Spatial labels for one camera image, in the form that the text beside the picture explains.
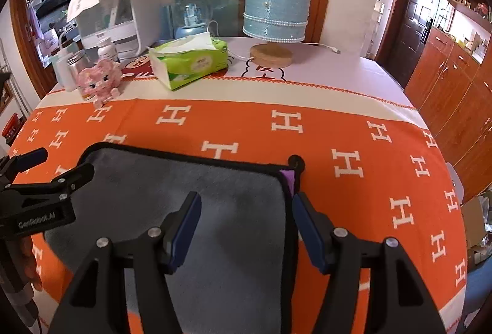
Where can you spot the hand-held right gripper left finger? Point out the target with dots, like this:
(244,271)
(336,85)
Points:
(187,231)

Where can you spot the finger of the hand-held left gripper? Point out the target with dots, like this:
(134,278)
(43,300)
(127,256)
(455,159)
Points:
(34,157)
(75,177)

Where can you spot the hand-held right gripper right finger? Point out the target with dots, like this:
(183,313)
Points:
(308,235)

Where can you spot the grey towel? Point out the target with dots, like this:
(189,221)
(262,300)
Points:
(215,211)

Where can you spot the person's left hand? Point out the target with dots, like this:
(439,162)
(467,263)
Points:
(29,259)

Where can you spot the white cup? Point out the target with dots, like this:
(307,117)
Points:
(63,73)

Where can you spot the glass jar with metal lid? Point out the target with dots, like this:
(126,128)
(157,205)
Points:
(77,67)

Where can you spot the pink block pig toy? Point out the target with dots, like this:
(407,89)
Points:
(99,79)

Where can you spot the orange printed tablecloth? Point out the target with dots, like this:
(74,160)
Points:
(346,119)

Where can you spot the white pill bottle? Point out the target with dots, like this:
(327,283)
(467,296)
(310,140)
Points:
(107,50)

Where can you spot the white countertop appliance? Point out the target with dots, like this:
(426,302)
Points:
(123,30)

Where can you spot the green tissue pack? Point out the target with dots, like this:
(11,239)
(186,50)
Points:
(192,61)

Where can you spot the cardboard box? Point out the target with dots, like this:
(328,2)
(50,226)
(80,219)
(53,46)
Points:
(475,226)

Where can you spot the glass snow globe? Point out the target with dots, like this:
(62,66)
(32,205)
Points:
(192,16)

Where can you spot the wooden cabinet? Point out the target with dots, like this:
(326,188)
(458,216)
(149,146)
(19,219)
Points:
(449,88)

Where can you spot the blue table lamp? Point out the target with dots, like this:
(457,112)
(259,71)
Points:
(275,0)

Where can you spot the dark brown door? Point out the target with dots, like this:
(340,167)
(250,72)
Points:
(416,19)

